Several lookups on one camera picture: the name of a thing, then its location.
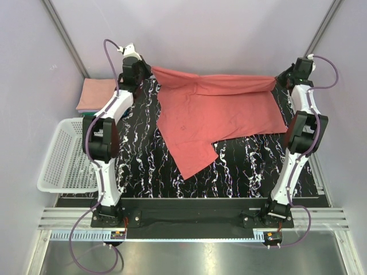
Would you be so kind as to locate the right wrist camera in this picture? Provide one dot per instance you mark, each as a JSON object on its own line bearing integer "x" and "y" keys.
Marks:
{"x": 310, "y": 57}

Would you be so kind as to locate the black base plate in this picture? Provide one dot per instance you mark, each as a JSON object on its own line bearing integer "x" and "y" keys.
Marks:
{"x": 214, "y": 216}

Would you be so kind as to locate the white plastic basket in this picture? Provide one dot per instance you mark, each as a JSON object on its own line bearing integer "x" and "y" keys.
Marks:
{"x": 66, "y": 168}

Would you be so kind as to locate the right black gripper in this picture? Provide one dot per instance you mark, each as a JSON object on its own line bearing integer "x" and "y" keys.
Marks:
{"x": 280, "y": 78}

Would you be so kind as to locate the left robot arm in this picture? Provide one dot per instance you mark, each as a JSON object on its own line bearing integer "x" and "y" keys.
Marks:
{"x": 101, "y": 139}

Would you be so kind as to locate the folded pink t shirt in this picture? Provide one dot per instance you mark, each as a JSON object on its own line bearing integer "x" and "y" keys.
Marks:
{"x": 96, "y": 93}

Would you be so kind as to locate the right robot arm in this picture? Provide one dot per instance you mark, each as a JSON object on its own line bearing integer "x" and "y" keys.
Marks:
{"x": 302, "y": 139}

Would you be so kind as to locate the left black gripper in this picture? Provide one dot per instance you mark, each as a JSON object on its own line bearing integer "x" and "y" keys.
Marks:
{"x": 146, "y": 67}

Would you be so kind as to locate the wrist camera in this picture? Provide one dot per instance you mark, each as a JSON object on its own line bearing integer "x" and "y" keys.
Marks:
{"x": 310, "y": 57}
{"x": 129, "y": 51}

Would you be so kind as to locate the white slotted cable duct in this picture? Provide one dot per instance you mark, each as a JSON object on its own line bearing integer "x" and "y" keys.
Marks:
{"x": 138, "y": 236}

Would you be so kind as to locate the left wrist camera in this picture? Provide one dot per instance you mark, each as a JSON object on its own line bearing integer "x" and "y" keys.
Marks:
{"x": 129, "y": 51}

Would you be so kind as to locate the red t shirt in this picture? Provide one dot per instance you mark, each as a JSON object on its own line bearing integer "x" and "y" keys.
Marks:
{"x": 197, "y": 111}

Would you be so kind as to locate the folded lilac t shirt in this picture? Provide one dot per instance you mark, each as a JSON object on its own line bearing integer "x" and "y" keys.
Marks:
{"x": 87, "y": 110}

